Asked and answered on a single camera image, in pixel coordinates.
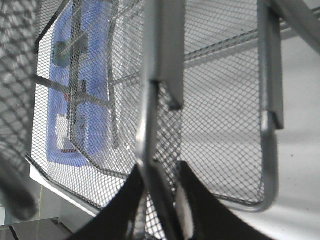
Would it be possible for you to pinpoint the grey rack frame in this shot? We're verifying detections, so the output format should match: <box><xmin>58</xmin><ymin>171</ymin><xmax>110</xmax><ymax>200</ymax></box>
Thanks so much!
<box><xmin>143</xmin><ymin>0</ymin><xmax>320</xmax><ymax>131</ymax></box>

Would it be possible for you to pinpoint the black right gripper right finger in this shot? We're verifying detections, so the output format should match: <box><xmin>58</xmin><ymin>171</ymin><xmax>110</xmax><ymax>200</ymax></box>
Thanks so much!
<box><xmin>175</xmin><ymin>161</ymin><xmax>270</xmax><ymax>240</ymax></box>

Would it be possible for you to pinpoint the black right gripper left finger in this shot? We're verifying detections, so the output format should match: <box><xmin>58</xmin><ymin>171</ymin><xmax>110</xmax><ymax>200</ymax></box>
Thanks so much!
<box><xmin>68</xmin><ymin>165</ymin><xmax>145</xmax><ymax>240</ymax></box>

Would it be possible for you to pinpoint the blue plastic tray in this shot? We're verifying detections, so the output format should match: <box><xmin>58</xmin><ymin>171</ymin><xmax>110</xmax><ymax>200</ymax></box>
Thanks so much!
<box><xmin>46</xmin><ymin>0</ymin><xmax>118</xmax><ymax>169</ymax></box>

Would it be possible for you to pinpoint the green terminal block component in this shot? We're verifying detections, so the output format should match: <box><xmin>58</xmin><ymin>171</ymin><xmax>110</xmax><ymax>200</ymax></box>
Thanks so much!
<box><xmin>52</xmin><ymin>31</ymin><xmax>89</xmax><ymax>69</ymax></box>

